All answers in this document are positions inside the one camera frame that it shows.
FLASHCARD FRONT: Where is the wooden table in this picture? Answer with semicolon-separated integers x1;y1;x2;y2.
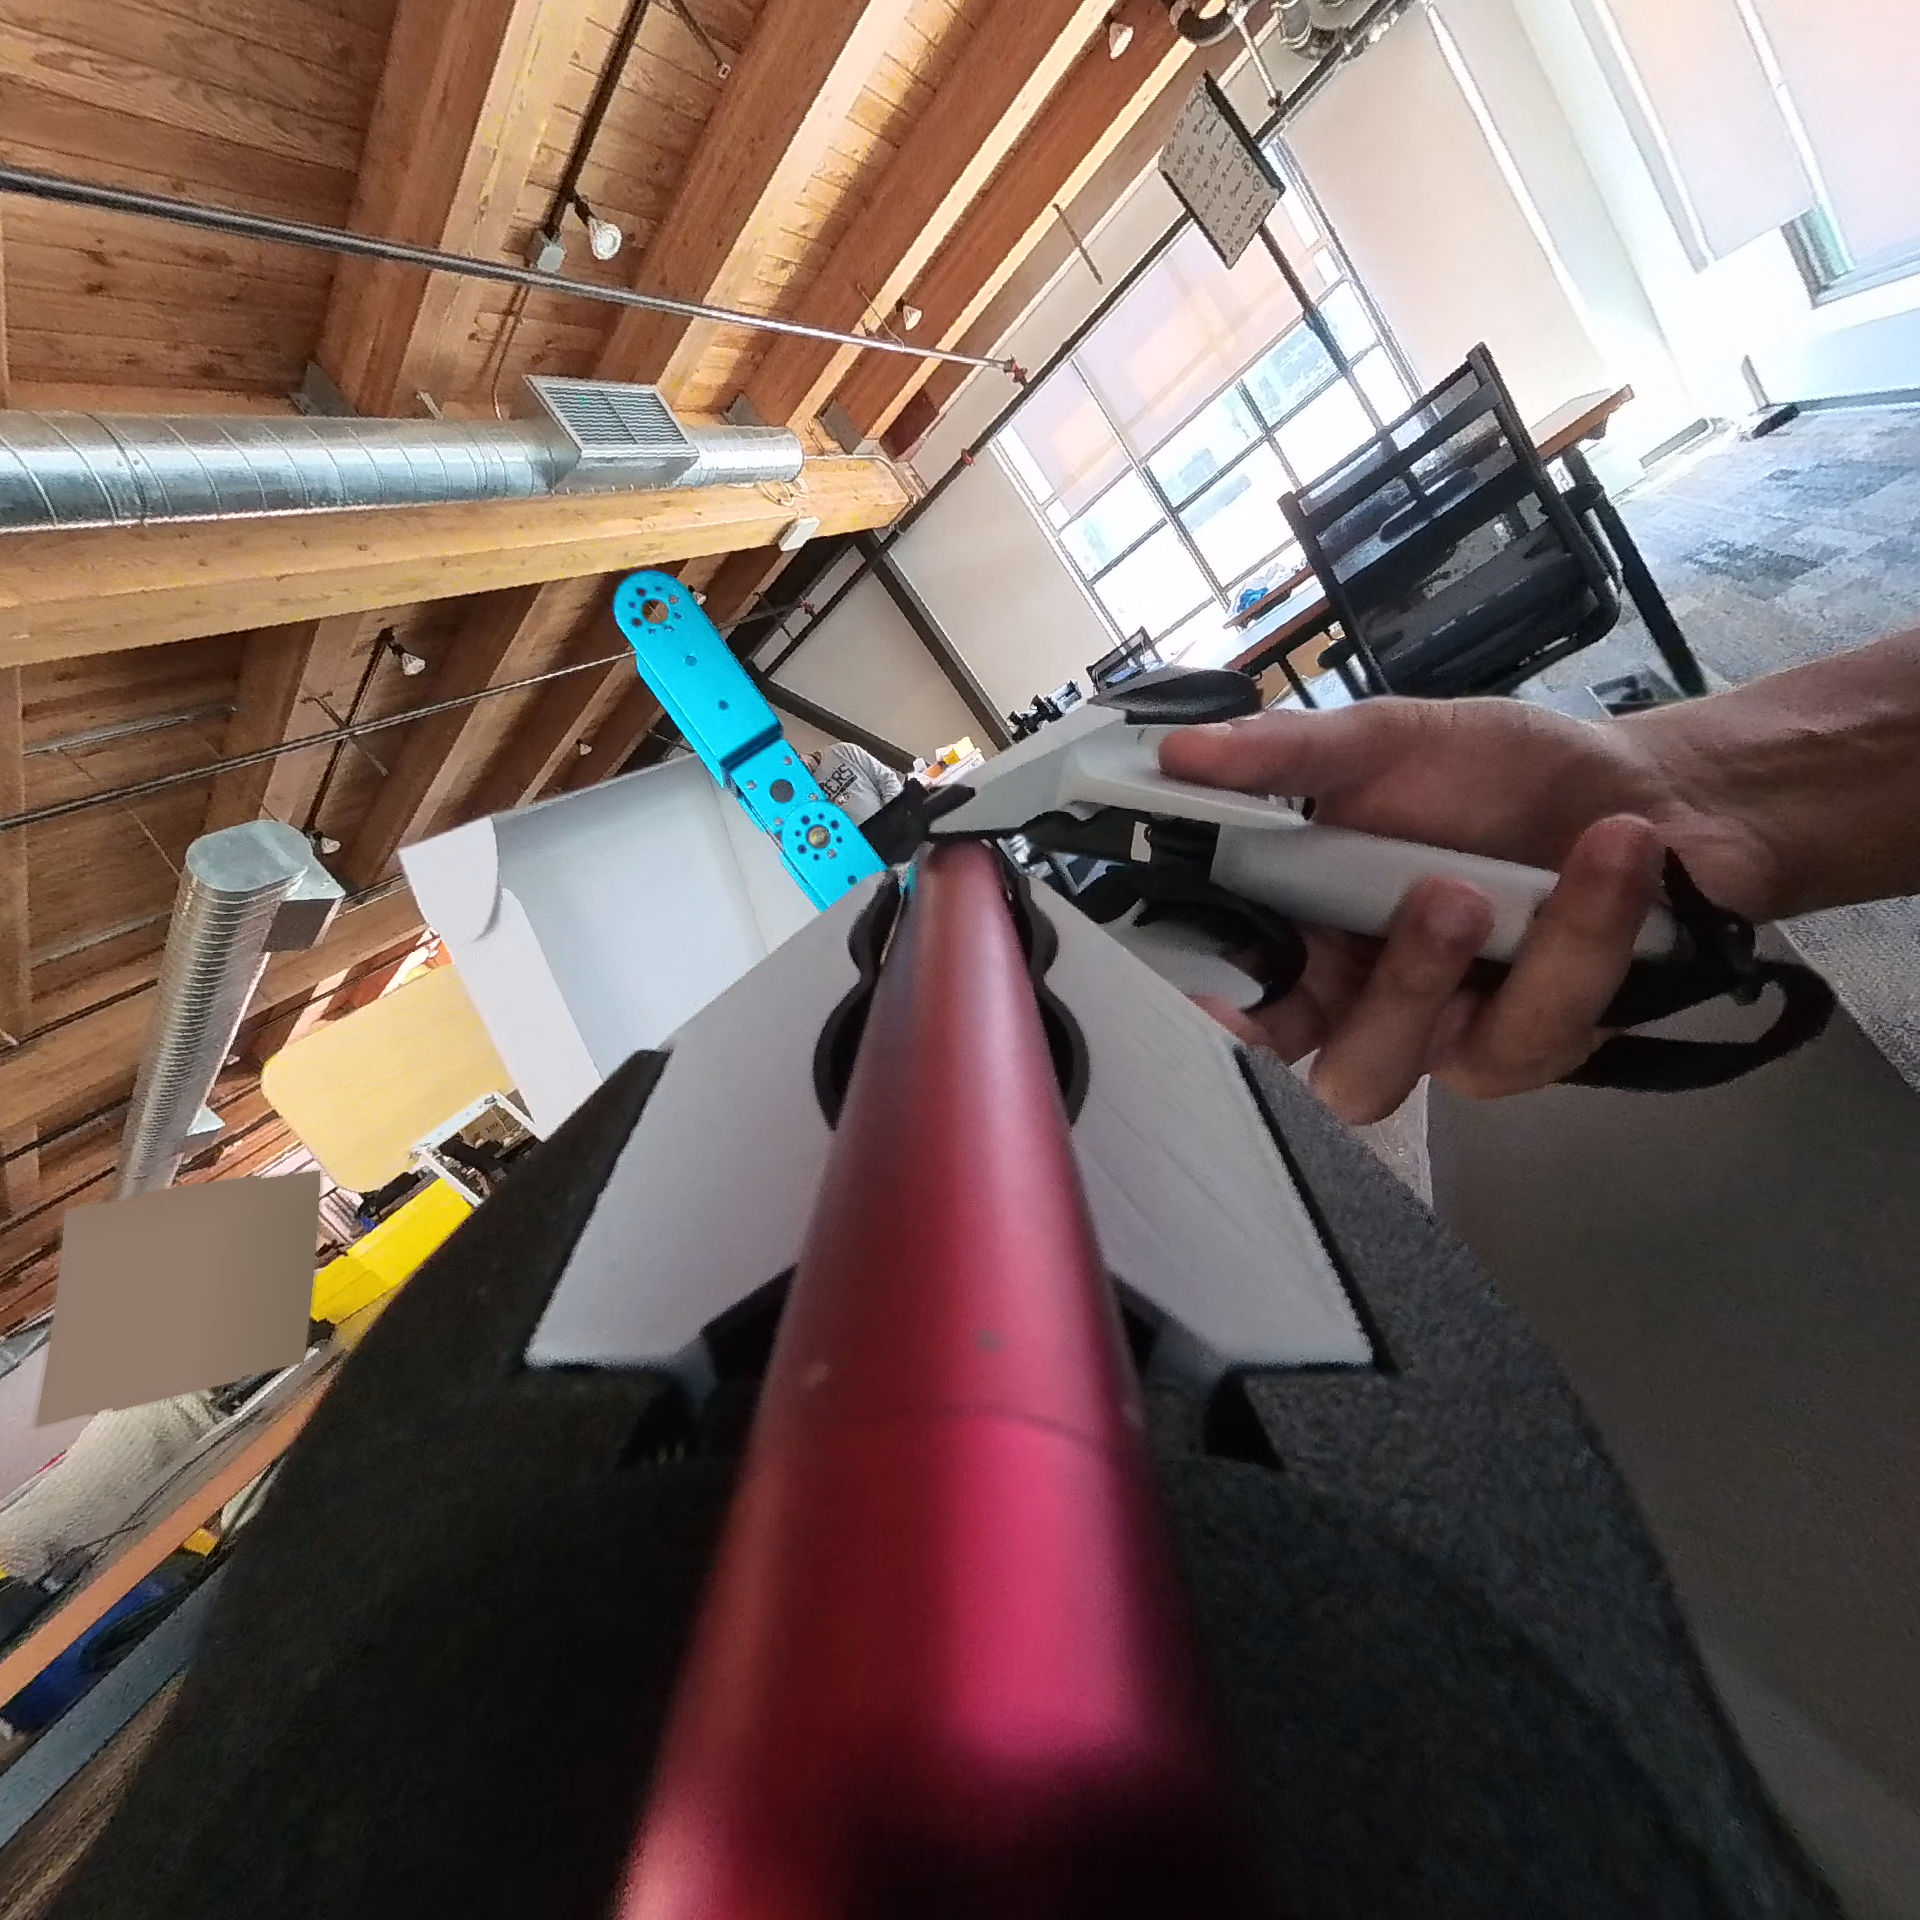
1219;384;1716;709

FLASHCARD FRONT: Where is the hanging sign board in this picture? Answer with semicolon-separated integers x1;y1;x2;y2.
1156;74;1286;274

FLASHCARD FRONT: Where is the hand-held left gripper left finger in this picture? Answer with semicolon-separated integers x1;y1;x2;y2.
525;875;907;1377

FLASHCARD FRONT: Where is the red metal tube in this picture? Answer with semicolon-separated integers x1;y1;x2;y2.
615;840;1219;1920

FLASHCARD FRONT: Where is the silver air duct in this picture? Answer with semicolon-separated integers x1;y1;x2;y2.
0;404;811;531
119;825;347;1199

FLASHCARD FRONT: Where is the person's right forearm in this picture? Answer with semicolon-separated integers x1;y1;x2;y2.
1640;627;1920;932

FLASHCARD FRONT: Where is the blue toy robot arm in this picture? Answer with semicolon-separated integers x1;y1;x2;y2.
610;567;893;913

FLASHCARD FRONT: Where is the white cardboard box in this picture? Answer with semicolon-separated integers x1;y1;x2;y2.
396;752;847;1104

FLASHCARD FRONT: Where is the pale wooden tabletop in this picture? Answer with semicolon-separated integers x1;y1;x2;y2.
258;961;512;1191

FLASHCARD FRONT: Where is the metal ceiling pipe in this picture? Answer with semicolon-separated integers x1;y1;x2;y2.
0;164;1024;371

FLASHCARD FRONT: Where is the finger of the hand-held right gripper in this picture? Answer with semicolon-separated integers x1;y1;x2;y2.
885;699;1313;874

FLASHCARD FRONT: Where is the white roller blind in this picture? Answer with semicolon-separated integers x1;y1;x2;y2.
1591;0;1825;263
1283;18;1706;452

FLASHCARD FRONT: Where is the yellow bin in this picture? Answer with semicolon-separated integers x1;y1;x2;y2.
308;1175;471;1327

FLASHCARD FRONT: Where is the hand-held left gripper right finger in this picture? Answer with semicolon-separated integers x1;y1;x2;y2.
1034;891;1374;1371

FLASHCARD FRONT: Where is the metal vent grille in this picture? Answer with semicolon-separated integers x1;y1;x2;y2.
525;377;701;492

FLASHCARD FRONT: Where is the person's right hand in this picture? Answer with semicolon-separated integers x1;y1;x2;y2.
1163;694;1790;1131

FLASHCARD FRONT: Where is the black office chair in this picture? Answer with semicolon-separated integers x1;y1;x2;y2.
1276;341;1628;706

